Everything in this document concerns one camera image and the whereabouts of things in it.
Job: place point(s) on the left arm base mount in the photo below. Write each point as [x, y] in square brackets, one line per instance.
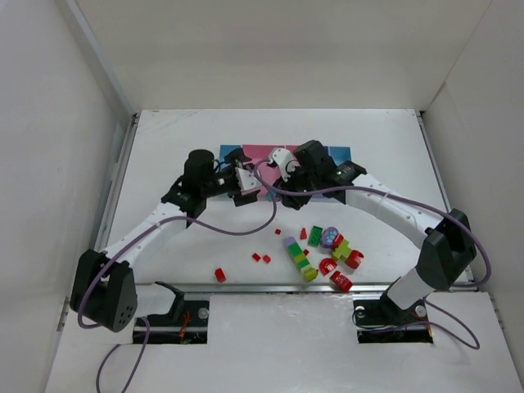
[166, 316]

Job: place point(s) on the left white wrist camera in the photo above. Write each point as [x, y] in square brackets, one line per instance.
[247, 182]

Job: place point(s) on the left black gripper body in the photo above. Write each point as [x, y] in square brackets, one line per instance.
[240, 197]

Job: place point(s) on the metal table rail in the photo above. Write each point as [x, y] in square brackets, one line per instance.
[283, 288]

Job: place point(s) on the small pink bin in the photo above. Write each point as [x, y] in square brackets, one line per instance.
[291, 148]

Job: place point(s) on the light blue bin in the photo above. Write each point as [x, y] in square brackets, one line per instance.
[226, 149]
[339, 154]

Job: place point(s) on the red arch lego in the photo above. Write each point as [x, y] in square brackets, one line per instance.
[327, 265]

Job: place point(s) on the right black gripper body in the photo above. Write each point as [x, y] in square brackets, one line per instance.
[286, 196]

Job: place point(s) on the red printed lego brick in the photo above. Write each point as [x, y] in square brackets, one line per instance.
[342, 282]

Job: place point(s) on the large pink bin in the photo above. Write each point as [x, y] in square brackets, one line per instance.
[259, 152]

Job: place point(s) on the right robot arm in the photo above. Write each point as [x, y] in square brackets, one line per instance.
[444, 239]

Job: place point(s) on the long green lego stack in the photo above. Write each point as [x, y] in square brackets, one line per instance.
[300, 259]

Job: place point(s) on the green lego plate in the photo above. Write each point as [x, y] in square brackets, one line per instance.
[315, 236]

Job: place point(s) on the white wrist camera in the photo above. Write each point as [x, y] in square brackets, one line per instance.
[284, 160]
[247, 182]

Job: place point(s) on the purple paw lego piece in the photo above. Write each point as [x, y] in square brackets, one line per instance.
[328, 237]

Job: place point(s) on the left light blue bin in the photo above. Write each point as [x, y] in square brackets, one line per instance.
[226, 149]

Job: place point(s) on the right light blue bin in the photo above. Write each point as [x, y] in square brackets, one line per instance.
[339, 154]

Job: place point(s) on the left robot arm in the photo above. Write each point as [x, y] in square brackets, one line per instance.
[104, 292]

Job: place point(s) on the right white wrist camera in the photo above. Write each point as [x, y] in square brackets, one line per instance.
[284, 160]

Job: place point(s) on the lime red lego cluster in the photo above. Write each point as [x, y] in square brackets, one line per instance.
[341, 251]

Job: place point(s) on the red lego brick on table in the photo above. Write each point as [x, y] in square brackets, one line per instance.
[220, 275]

